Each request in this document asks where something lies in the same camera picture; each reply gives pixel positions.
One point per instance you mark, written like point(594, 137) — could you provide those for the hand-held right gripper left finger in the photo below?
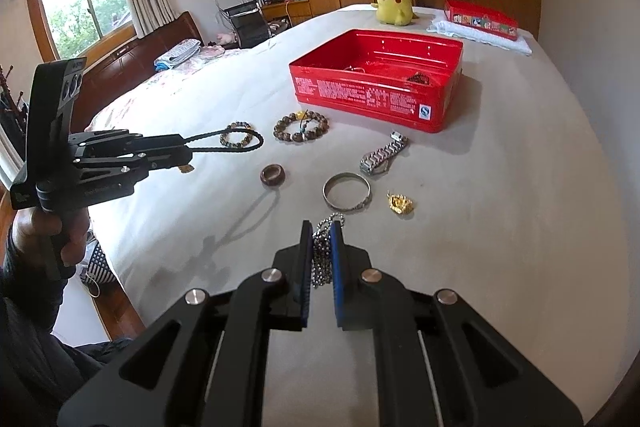
point(302, 274)

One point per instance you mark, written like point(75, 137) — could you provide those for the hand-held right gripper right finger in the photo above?
point(339, 277)

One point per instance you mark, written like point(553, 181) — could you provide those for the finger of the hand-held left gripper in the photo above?
point(150, 142)
point(160, 162)

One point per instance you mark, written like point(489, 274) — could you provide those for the silver bangle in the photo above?
point(330, 201)

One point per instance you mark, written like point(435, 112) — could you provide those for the gold pendant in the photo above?
point(400, 203)

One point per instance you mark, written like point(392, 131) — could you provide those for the silver metal watch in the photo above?
point(382, 155)

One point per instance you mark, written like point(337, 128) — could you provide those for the red tin box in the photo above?
point(370, 99)

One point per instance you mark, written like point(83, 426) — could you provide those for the person's left forearm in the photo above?
point(35, 347)

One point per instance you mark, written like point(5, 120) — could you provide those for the person's left hand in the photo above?
point(75, 232)

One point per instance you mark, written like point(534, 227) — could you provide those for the floral blanket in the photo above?
point(165, 82)

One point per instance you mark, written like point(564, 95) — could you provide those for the dark wooden headboard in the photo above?
point(130, 67)

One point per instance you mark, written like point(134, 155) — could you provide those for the folded patterned cloth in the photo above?
point(175, 54)

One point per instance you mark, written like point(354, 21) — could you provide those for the striped bag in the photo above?
point(97, 267)

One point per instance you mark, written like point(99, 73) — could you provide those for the pink plush toy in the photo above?
point(226, 38)

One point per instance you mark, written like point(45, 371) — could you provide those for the black office chair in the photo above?
point(247, 27)

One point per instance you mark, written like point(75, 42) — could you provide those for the wooden desk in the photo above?
point(297, 9)

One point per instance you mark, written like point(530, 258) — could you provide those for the yellow plush toy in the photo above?
point(395, 7)

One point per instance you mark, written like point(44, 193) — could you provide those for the white folded towel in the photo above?
point(505, 44)

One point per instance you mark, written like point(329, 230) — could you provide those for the red tin lid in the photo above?
point(482, 24)

